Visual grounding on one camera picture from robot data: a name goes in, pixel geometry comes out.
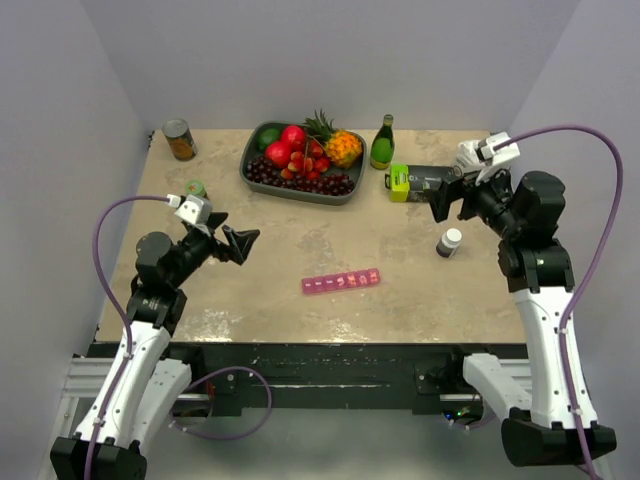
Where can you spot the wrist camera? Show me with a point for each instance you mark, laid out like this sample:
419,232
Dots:
481,160
191,209

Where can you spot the red apple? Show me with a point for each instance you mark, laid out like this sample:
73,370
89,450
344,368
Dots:
279,153

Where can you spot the white-capped pill bottle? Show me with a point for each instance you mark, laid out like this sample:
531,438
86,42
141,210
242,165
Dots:
449,242

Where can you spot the tin can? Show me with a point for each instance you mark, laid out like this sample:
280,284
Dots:
180,139

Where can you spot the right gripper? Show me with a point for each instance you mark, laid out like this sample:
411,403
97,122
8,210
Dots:
449,191

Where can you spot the dark grapes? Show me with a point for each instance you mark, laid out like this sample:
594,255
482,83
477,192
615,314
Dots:
262,171

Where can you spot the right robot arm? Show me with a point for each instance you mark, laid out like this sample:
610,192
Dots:
554,422

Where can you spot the red pomegranate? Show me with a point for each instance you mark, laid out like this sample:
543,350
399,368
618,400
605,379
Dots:
294,137

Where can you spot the pink weekly pill organizer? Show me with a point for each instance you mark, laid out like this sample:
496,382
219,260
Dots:
349,280

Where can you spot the pineapple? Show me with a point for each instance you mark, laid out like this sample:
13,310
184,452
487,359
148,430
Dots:
342,147

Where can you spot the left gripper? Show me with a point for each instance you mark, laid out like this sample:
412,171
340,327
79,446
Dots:
238,242

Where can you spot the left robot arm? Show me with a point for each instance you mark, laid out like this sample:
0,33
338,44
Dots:
152,313

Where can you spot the green lime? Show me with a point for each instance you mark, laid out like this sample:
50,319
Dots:
267,137

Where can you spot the grey fruit tray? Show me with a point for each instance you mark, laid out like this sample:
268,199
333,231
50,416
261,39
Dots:
355,172

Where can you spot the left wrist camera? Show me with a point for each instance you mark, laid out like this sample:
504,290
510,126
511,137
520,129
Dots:
191,209

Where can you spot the black and green box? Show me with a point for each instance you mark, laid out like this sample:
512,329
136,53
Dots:
413,183

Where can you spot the green glass bottle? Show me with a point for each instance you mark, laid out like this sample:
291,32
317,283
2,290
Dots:
383,146

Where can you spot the green-lidded spice jar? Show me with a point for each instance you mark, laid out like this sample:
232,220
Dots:
196,188

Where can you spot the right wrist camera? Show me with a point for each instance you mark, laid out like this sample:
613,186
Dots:
481,160

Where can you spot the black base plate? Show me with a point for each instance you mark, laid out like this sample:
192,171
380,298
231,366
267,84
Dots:
425,379

